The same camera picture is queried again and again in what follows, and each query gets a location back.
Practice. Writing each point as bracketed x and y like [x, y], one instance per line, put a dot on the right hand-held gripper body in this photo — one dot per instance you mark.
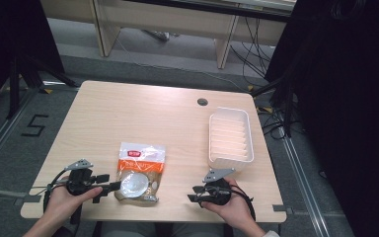
[217, 191]

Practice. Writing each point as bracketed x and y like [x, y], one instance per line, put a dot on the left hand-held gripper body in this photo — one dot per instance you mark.
[79, 182]

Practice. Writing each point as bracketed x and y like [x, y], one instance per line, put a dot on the clear orange-banded snack bag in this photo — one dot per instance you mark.
[141, 173]

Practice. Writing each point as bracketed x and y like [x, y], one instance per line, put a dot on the person's right hand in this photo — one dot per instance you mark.
[235, 207]

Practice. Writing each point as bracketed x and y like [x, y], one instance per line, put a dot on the person's left hand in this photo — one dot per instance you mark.
[62, 204]

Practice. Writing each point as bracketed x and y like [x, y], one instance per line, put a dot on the white ribbed plastic basket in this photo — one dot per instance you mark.
[230, 136]

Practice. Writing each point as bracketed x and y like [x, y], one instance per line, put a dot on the black metal stand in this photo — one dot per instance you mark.
[288, 98]
[23, 75]

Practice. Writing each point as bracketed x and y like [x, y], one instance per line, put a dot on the grey power strip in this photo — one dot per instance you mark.
[159, 34]

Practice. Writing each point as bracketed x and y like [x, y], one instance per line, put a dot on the black curtain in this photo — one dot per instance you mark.
[10, 39]
[348, 98]

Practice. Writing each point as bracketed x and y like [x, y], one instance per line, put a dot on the light wooden background desk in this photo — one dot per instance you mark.
[164, 19]

